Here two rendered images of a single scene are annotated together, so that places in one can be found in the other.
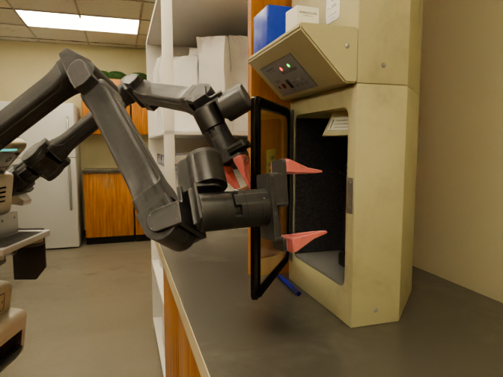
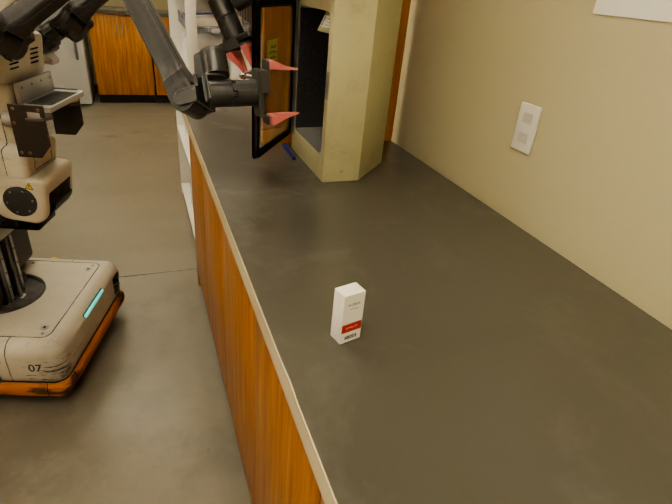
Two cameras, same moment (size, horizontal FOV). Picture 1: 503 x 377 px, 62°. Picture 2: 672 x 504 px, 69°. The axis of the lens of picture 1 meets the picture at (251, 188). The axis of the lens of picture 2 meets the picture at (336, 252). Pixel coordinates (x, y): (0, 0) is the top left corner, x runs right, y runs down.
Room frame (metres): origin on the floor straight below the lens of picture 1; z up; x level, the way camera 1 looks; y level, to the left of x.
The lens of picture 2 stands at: (-0.50, -0.12, 1.44)
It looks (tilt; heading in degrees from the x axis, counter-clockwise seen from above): 29 degrees down; 354
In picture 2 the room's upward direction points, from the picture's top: 6 degrees clockwise
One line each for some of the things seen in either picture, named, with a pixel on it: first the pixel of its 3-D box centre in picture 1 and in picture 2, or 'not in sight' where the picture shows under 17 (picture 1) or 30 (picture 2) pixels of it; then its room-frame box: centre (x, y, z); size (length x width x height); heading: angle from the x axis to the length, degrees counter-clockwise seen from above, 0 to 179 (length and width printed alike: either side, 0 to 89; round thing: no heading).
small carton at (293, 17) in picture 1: (302, 25); not in sight; (0.89, -0.10, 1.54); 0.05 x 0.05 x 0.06; 22
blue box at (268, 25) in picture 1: (280, 33); not in sight; (1.00, -0.07, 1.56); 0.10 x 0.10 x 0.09; 17
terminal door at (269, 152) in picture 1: (272, 192); (274, 76); (0.93, -0.05, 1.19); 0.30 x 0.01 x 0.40; 163
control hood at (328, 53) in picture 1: (294, 68); not in sight; (0.92, -0.09, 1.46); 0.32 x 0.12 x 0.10; 17
